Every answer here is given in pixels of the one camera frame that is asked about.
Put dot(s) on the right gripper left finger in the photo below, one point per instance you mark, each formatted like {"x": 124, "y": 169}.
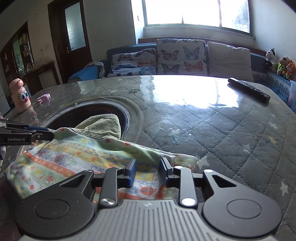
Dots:
{"x": 114, "y": 179}

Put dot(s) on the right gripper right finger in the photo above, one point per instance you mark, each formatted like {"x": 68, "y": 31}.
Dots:
{"x": 180, "y": 178}

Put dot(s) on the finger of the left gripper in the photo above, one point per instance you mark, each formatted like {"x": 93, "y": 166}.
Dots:
{"x": 42, "y": 136}
{"x": 37, "y": 129}

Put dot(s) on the green patterned child jacket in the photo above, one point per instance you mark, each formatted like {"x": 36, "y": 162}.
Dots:
{"x": 95, "y": 145}

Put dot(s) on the round black induction hob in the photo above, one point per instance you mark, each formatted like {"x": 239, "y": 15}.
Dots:
{"x": 72, "y": 116}

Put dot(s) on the small pink toy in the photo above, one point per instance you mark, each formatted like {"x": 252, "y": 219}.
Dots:
{"x": 44, "y": 98}

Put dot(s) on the pink cartoon water bottle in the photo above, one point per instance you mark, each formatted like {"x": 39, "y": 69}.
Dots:
{"x": 19, "y": 95}

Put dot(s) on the grey quilted table cover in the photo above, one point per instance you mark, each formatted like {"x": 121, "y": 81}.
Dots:
{"x": 225, "y": 130}

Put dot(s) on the dark wooden shelf cabinet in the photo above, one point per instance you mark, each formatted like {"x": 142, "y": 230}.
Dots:
{"x": 29, "y": 55}

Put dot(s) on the blue grey cloth on sofa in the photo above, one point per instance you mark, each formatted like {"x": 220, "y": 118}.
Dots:
{"x": 93, "y": 70}

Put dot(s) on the dark wooden door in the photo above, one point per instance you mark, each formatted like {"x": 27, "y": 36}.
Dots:
{"x": 69, "y": 36}

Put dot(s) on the black remote control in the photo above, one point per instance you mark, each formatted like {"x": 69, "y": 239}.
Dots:
{"x": 249, "y": 90}

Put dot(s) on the lying butterfly cushion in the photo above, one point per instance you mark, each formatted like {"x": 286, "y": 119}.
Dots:
{"x": 133, "y": 64}

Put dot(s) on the upright butterfly cushion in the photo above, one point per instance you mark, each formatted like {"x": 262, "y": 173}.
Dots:
{"x": 182, "y": 57}

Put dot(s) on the plain beige cushion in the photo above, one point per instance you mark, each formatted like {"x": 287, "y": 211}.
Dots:
{"x": 226, "y": 61}

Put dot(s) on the blue sofa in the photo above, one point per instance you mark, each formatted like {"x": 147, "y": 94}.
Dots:
{"x": 271, "y": 80}

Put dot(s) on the clear plastic storage box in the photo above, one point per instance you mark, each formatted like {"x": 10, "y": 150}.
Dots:
{"x": 292, "y": 94}

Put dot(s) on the brown plush toy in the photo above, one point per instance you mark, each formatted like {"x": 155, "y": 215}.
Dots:
{"x": 282, "y": 64}

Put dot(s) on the orange plush toy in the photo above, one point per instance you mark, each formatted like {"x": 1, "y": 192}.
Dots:
{"x": 290, "y": 68}

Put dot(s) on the black white plush cow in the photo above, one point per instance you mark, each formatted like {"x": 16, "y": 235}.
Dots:
{"x": 271, "y": 62}

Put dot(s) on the window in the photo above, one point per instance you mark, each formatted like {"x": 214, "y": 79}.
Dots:
{"x": 225, "y": 15}

